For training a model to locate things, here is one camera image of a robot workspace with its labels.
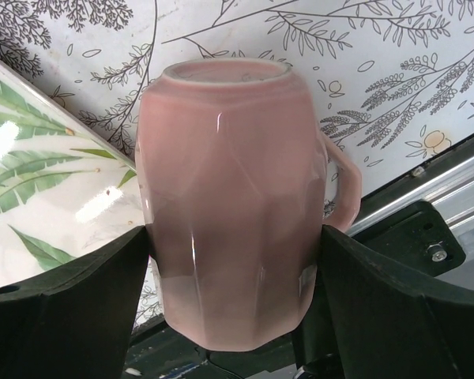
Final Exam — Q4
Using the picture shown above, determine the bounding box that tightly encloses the leaf-patterned white tray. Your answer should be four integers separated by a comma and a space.
0, 63, 144, 287

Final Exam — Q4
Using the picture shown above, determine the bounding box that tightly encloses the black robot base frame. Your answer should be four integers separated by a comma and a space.
122, 129, 474, 379

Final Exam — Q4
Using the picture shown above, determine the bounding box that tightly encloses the pink mug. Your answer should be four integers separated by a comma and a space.
135, 58, 362, 352

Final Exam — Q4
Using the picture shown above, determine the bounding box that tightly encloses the floral tablecloth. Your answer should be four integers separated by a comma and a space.
0, 0, 474, 328

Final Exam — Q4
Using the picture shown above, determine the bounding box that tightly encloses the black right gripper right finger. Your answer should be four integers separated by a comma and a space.
321, 226, 474, 378

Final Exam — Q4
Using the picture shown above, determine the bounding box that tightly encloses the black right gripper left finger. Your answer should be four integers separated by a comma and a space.
0, 227, 149, 379

